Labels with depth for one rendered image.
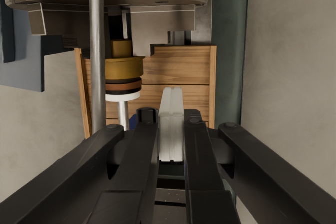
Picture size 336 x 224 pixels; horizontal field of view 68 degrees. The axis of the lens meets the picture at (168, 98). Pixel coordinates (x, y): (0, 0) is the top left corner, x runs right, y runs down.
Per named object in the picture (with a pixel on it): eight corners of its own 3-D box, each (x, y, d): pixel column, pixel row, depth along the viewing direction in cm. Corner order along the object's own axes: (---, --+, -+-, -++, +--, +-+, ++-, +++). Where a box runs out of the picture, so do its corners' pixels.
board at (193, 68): (81, 46, 67) (73, 48, 64) (216, 44, 62) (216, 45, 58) (93, 147, 76) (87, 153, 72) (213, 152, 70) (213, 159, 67)
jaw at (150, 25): (127, -15, 39) (205, -19, 37) (135, -10, 43) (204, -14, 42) (132, 57, 42) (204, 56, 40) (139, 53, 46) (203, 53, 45)
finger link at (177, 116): (171, 115, 14) (184, 115, 14) (173, 86, 21) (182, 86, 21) (172, 162, 15) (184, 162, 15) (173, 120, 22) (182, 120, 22)
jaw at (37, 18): (88, -12, 40) (8, -22, 31) (108, -16, 37) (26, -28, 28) (95, 56, 43) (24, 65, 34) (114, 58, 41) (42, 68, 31)
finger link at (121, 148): (157, 166, 13) (101, 167, 13) (163, 129, 18) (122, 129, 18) (156, 140, 13) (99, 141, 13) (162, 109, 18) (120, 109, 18)
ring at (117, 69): (81, 41, 40) (87, 96, 42) (137, 40, 39) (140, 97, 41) (102, 38, 49) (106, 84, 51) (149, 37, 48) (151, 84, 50)
